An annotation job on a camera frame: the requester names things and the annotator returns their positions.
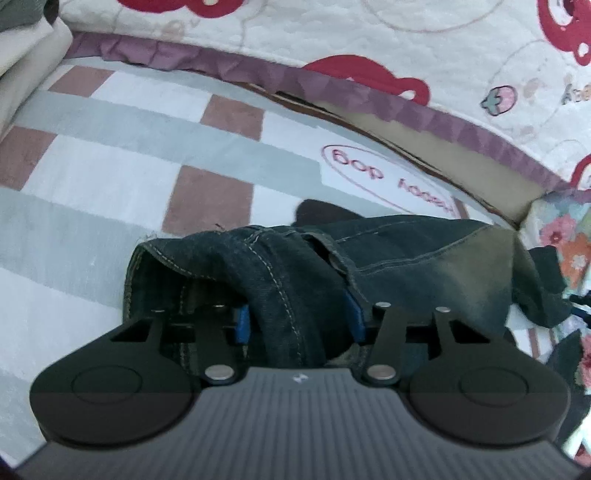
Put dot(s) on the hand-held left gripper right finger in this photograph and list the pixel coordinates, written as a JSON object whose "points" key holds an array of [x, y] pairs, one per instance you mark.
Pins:
{"points": [[354, 318]]}

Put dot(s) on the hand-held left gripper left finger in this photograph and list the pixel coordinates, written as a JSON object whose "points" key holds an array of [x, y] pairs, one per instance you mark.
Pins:
{"points": [[241, 325]]}

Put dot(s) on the dark denim jeans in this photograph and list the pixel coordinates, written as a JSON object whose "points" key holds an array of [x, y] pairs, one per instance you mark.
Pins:
{"points": [[415, 267]]}

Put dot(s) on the black garment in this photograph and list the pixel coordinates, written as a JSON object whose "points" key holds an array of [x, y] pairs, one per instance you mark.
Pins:
{"points": [[545, 267]]}

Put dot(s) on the beige mattress side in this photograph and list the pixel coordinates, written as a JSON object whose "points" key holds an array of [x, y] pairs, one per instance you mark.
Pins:
{"points": [[461, 152]]}

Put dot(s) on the bear-print white quilt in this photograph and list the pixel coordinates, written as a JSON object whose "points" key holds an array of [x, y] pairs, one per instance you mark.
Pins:
{"points": [[323, 27]]}

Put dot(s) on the cream folded garment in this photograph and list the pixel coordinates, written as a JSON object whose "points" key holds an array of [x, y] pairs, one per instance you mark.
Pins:
{"points": [[27, 69]]}

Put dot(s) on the grey folded shirt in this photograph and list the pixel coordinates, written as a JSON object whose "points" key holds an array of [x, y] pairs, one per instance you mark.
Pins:
{"points": [[18, 11]]}

